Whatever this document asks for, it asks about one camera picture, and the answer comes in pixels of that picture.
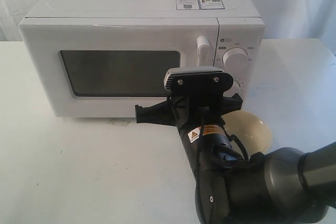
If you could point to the white upper microwave knob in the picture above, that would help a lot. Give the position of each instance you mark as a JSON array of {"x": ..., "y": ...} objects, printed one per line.
[{"x": 235, "y": 60}]

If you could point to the white lower microwave knob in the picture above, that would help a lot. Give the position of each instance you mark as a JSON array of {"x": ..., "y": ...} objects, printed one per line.
[{"x": 237, "y": 88}]

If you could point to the white microwave door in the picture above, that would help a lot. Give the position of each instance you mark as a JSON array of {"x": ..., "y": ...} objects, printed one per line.
[{"x": 103, "y": 67}]

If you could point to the clear tape patch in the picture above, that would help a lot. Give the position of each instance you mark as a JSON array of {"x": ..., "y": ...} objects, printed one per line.
[{"x": 119, "y": 122}]

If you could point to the white microwave knob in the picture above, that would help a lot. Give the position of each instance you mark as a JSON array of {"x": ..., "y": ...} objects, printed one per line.
[
  {"x": 235, "y": 60},
  {"x": 237, "y": 88}
]

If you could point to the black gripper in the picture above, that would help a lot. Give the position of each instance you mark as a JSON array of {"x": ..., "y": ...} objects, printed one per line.
[{"x": 198, "y": 119}]

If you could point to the cream ceramic bowl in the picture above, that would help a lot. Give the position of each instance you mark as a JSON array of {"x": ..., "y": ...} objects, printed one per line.
[{"x": 254, "y": 134}]

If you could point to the white Midea microwave body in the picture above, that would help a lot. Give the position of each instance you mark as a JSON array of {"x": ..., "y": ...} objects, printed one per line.
[{"x": 240, "y": 24}]

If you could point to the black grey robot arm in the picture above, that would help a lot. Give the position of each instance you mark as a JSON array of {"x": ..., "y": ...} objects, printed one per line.
[{"x": 232, "y": 186}]

